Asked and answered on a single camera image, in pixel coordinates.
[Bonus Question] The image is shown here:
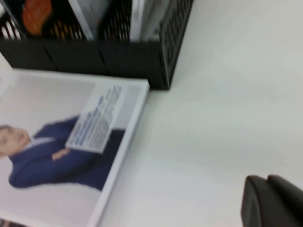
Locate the white car suspension book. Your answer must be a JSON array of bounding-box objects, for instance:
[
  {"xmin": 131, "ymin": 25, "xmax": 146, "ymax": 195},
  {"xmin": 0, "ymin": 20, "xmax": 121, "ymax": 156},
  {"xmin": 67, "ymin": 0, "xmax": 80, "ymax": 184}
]
[{"xmin": 129, "ymin": 0, "xmax": 172, "ymax": 43}]

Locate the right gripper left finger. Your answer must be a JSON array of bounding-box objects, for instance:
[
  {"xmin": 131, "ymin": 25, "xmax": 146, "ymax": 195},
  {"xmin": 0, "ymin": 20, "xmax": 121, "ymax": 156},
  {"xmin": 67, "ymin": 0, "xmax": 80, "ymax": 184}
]
[{"xmin": 241, "ymin": 176, "xmax": 285, "ymax": 227}]

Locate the magazine with suited man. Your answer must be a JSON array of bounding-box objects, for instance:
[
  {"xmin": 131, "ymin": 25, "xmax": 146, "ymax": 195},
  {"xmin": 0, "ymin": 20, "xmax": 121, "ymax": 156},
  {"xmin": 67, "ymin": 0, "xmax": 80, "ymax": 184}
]
[{"xmin": 0, "ymin": 68, "xmax": 150, "ymax": 227}]

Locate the dark mobile robot book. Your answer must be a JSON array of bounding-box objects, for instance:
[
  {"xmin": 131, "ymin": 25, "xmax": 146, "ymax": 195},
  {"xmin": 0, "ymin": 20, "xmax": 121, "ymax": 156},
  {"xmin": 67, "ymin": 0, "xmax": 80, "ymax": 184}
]
[{"xmin": 2, "ymin": 0, "xmax": 62, "ymax": 40}]

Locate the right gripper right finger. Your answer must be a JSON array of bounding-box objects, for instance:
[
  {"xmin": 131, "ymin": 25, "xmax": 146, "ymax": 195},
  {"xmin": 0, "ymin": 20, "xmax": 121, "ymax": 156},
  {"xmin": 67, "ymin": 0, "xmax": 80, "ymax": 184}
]
[{"xmin": 267, "ymin": 175, "xmax": 303, "ymax": 227}]

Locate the black three-slot book stand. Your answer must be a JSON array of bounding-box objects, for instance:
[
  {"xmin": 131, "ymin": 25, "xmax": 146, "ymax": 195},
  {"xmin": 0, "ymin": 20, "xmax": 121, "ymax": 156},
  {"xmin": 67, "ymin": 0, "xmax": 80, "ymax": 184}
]
[{"xmin": 0, "ymin": 0, "xmax": 195, "ymax": 90}]

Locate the grey book with orange spine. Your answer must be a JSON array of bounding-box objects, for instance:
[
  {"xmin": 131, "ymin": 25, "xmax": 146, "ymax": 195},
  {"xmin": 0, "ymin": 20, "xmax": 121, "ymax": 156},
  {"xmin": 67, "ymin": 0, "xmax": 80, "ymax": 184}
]
[{"xmin": 68, "ymin": 0, "xmax": 105, "ymax": 41}]

